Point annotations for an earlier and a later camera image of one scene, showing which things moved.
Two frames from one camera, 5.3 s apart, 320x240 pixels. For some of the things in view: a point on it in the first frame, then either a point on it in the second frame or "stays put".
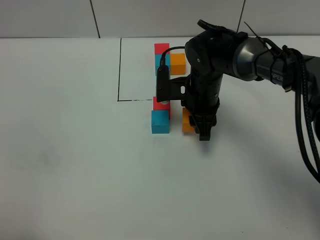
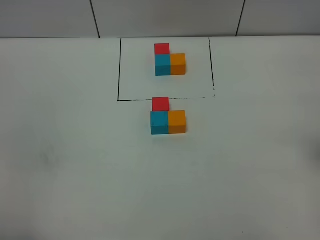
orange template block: x=178 y=64 stays put
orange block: x=186 y=126 to x=177 y=121
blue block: x=160 y=121 stays put
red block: x=158 y=106 stays put
